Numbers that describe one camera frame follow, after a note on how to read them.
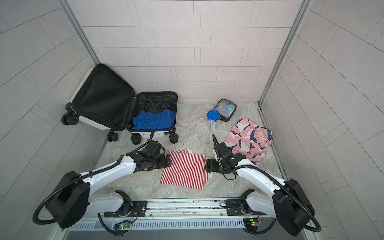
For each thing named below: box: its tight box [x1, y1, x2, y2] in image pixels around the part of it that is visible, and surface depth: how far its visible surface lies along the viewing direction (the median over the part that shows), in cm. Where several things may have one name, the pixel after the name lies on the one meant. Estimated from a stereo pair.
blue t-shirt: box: [132, 109, 176, 130], surface depth 100 cm
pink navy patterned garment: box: [224, 117, 274, 163], surface depth 97 cm
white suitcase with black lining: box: [61, 63, 179, 145], surface depth 94 cm
